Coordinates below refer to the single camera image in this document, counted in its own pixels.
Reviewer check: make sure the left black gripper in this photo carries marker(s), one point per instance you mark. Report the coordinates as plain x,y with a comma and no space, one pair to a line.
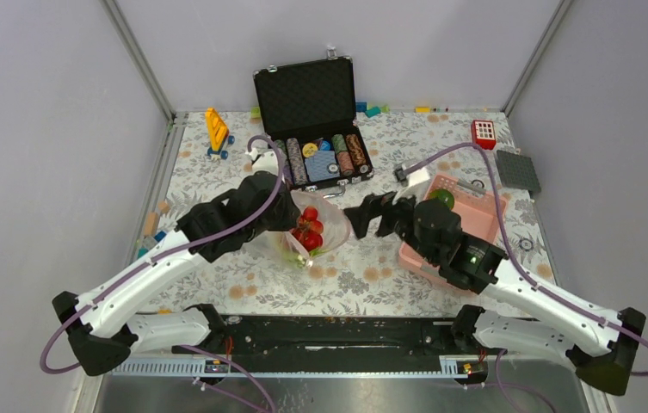
292,214

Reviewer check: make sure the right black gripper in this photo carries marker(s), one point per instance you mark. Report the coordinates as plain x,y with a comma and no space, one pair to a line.
373,206

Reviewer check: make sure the clear pink zip bag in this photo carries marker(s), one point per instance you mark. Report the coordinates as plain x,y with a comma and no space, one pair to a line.
337,230

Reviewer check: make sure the green celery stalk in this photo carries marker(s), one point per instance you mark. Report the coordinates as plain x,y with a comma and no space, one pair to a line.
297,259

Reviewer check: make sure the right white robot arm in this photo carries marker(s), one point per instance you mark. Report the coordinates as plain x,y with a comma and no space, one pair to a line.
599,345

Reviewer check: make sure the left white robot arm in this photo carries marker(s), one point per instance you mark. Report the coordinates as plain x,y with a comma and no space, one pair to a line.
104,325

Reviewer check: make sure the blue card deck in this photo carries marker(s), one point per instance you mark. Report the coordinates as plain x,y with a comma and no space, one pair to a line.
322,166

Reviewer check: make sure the yellow poker chip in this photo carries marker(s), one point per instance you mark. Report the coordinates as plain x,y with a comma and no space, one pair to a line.
309,149

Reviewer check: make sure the yellow toy ladder cart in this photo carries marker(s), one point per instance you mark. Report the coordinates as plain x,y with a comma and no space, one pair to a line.
219,135

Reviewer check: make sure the floral tablecloth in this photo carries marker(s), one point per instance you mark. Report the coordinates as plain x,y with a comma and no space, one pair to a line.
361,277

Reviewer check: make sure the teal toy block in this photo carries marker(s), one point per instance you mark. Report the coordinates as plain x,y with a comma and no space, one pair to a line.
374,111

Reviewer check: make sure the black poker chip case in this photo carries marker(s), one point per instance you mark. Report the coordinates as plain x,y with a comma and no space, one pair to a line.
314,102

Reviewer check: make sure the blue toy block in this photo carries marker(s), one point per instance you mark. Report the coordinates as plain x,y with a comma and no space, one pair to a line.
159,236

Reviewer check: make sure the pink plastic basket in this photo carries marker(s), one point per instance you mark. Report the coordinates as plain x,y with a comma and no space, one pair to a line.
475,205

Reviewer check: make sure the wooden toy block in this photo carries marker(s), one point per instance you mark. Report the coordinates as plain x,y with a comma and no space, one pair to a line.
150,225

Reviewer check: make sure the red grid block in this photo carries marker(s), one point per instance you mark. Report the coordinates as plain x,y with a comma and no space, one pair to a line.
484,134

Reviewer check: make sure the grey building baseplate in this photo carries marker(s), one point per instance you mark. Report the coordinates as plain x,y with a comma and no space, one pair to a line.
517,171

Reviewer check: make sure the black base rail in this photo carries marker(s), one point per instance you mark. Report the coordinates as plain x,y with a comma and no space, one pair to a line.
331,344

